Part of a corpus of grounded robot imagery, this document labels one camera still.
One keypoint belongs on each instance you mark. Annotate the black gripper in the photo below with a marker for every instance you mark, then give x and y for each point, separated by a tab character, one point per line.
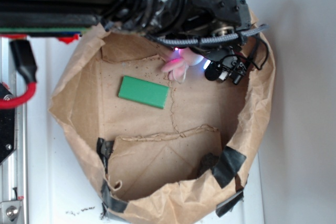
217	30

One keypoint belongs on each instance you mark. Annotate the pink plush bunny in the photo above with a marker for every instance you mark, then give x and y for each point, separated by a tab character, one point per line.
176	68

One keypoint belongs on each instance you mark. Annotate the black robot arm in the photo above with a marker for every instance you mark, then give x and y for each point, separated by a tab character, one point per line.
157	20

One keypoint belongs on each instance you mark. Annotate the green rectangular block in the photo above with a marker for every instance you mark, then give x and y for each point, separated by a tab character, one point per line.
143	92

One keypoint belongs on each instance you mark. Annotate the brown paper bag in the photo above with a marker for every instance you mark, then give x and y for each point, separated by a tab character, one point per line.
141	160

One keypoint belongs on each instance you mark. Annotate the dark brown rock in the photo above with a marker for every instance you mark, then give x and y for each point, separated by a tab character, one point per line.
207	162

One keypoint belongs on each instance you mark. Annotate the white plastic tray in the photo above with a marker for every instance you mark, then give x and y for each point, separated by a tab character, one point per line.
58	190

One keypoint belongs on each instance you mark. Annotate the black metal bracket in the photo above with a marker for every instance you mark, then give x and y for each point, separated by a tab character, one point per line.
8	133

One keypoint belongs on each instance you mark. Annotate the aluminium frame rail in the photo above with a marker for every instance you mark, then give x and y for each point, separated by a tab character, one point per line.
14	181

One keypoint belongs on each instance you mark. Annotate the silver corner bracket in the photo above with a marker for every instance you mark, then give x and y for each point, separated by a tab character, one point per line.
12	212

